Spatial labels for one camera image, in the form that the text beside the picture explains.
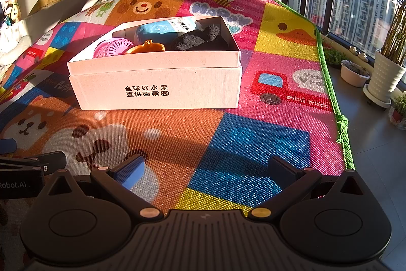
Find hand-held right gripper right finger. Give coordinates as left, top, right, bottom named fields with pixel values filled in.
left=247, top=156, right=366, bottom=222

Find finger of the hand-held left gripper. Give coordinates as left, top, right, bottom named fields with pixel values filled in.
left=0, top=138, right=17, bottom=156
left=0, top=151, right=67, bottom=177

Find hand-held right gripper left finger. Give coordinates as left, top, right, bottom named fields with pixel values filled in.
left=47, top=154, right=164, bottom=222

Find white cardboard box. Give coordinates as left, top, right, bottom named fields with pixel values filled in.
left=66, top=16, right=243, bottom=110

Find pink plastic basket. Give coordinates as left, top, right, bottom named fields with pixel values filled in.
left=94, top=39, right=136, bottom=59

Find orange hair claw clip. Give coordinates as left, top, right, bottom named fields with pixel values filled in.
left=124, top=40, right=166, bottom=55

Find blue packet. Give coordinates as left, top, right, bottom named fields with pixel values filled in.
left=136, top=17, right=199, bottom=45

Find grey plush toy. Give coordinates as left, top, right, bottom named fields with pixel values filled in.
left=173, top=24, right=229, bottom=52

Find colourful printed play mat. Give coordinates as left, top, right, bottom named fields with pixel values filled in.
left=0, top=0, right=356, bottom=271

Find wheeled planter saucer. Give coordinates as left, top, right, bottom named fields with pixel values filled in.
left=363, top=85, right=393, bottom=108

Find white bowl planter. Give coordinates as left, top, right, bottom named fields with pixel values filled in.
left=340, top=60, right=371, bottom=88

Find green grass planter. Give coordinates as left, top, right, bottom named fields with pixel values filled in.
left=323, top=46, right=348, bottom=69

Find dark blue plush toy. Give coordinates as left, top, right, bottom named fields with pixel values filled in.
left=0, top=1, right=10, bottom=28

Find small potted plant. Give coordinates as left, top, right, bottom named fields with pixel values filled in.
left=388, top=92, right=406, bottom=127

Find yellow plush toy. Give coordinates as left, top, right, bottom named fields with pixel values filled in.
left=6, top=0, right=22, bottom=23

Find tall white planter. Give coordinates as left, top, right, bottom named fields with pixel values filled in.
left=369, top=50, right=406, bottom=103

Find apartment buildings outside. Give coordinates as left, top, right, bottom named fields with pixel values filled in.
left=290, top=0, right=397, bottom=51

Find bamboo plant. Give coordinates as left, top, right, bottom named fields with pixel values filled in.
left=380, top=0, right=406, bottom=61

